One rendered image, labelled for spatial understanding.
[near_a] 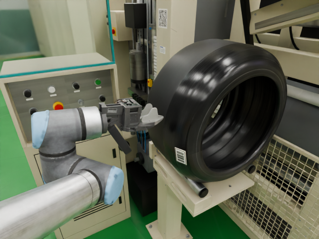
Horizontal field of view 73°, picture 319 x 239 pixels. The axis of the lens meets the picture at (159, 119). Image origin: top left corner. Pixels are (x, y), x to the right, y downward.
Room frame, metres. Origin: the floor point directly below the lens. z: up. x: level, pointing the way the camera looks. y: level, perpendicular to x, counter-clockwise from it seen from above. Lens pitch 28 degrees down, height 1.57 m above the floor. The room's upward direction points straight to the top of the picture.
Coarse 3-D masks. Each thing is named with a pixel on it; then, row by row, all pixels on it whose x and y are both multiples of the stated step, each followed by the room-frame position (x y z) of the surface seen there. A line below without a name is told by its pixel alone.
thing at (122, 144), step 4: (108, 128) 0.53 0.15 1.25; (112, 128) 0.53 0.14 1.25; (116, 128) 0.54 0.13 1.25; (112, 132) 0.53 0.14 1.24; (116, 132) 0.53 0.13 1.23; (112, 136) 0.53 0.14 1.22; (116, 136) 0.53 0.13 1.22; (120, 136) 0.54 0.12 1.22; (116, 140) 0.53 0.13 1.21; (120, 140) 0.54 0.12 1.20; (124, 140) 0.54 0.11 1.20; (120, 144) 0.53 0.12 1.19; (124, 144) 0.54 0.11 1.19; (128, 144) 0.56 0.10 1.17; (120, 148) 0.54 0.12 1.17; (124, 148) 0.54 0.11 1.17; (128, 148) 0.54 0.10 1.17; (124, 152) 0.54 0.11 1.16; (128, 152) 0.54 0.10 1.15
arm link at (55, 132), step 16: (48, 112) 0.47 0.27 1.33; (64, 112) 0.48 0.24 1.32; (80, 112) 0.50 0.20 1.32; (32, 128) 0.43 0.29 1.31; (48, 128) 0.44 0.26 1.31; (64, 128) 0.45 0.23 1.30; (80, 128) 0.47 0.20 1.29; (32, 144) 0.42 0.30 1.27; (48, 144) 0.43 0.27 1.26; (64, 144) 0.44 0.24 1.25
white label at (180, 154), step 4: (176, 148) 0.56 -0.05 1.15; (176, 152) 0.56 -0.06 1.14; (180, 152) 0.55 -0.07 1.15; (184, 152) 0.54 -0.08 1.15; (176, 156) 0.57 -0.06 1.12; (180, 156) 0.56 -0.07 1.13; (184, 156) 0.55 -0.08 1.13; (176, 160) 0.57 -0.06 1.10; (180, 160) 0.56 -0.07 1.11; (184, 160) 0.55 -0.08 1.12; (184, 164) 0.55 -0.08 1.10
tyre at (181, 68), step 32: (192, 64) 0.69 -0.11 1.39; (224, 64) 0.64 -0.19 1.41; (256, 64) 0.67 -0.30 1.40; (160, 96) 0.68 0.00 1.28; (192, 96) 0.59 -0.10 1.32; (224, 96) 0.60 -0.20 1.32; (256, 96) 0.93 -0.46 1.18; (160, 128) 0.63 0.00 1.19; (192, 128) 0.56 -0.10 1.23; (224, 128) 0.97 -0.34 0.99; (256, 128) 0.87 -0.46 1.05; (192, 160) 0.56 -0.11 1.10; (224, 160) 0.79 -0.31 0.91
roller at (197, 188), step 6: (168, 162) 0.81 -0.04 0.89; (174, 168) 0.76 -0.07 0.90; (180, 174) 0.71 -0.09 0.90; (186, 180) 0.68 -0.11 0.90; (192, 180) 0.66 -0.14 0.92; (192, 186) 0.64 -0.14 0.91; (198, 186) 0.63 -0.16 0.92; (204, 186) 0.63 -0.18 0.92; (198, 192) 0.61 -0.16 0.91; (204, 192) 0.61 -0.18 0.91
